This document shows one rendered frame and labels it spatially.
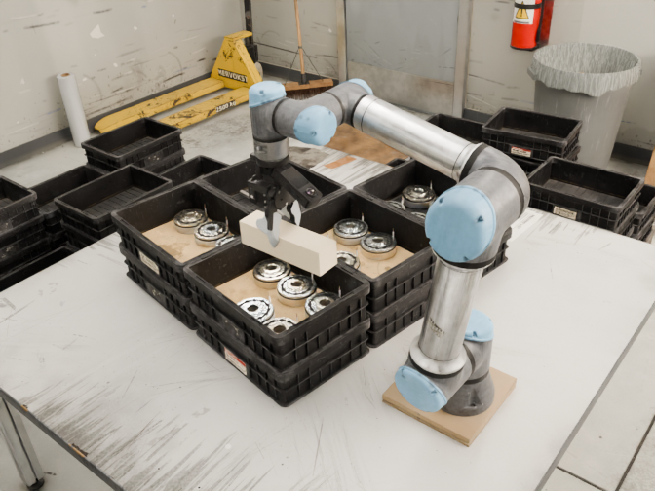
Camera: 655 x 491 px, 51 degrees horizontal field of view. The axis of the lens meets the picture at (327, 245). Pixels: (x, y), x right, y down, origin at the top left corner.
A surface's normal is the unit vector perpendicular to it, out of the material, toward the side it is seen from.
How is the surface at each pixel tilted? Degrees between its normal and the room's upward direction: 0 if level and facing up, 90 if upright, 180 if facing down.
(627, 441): 0
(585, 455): 0
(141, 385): 0
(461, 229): 83
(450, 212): 84
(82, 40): 90
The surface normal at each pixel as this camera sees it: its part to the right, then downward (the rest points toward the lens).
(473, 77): -0.63, 0.44
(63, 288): -0.04, -0.84
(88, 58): 0.78, 0.31
